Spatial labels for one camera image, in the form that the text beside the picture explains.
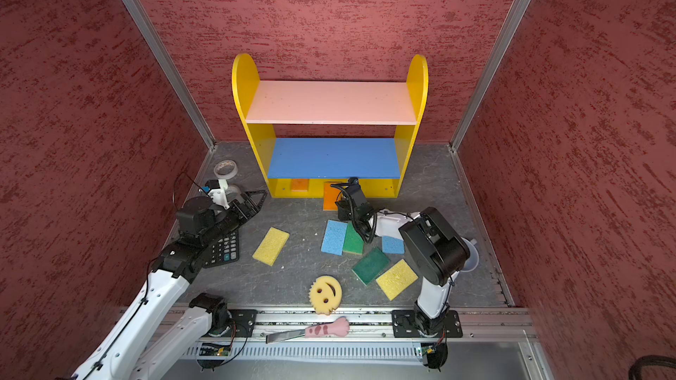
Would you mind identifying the light green sponge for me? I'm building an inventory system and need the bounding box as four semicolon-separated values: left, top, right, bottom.
343;223;364;255

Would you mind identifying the yellow sponge left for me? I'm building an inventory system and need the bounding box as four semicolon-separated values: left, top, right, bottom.
253;228;290;267

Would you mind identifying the blue sponge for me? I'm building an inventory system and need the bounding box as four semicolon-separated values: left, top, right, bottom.
321;220;348;256
381;236;405;255

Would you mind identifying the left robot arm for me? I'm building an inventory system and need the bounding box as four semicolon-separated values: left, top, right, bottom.
72;190;268;379

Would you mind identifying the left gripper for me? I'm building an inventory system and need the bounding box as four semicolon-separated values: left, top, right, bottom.
202;191;269;246

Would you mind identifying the grey mug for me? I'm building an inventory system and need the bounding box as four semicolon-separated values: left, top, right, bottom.
461;237;480;273

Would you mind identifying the yellow shelf with coloured boards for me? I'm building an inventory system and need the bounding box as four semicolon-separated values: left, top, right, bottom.
232;53;430;199

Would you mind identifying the orange sponge front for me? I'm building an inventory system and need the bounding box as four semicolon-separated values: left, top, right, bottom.
322;180;342;211

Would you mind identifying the dark green sponge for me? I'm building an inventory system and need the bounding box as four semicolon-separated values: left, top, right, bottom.
352;248;390;286

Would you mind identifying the clear tape roll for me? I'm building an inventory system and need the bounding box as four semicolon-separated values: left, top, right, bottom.
213;159;239;181

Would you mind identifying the black cable corner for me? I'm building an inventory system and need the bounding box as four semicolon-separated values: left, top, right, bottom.
627;354;676;380

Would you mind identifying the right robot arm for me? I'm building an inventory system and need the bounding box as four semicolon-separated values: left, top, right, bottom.
331;178;479;337

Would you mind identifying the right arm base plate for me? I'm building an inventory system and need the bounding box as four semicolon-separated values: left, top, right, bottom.
391;310;463;339

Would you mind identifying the blue sponge right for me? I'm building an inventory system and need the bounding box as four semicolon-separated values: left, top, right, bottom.
381;236;405;255

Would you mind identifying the yellow sponge right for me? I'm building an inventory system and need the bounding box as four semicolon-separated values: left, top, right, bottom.
376;259;418;301

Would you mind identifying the yellow smiley face sponge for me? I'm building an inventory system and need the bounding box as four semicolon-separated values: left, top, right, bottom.
308;275;343;315

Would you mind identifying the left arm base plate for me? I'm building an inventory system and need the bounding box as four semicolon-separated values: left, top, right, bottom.
201;309;259;339

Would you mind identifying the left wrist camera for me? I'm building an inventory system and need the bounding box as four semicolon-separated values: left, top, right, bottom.
202;179;230;209

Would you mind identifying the pink handled scraper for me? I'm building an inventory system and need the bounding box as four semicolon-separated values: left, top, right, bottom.
265;317;350;344

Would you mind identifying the blue sponge left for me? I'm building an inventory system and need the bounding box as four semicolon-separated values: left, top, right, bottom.
321;220;348;256

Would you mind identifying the orange sponge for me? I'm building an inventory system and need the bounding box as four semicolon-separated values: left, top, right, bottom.
322;180;342;211
290;179;310;193

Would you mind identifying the black calculator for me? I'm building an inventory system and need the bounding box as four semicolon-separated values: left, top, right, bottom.
204;230;239;268

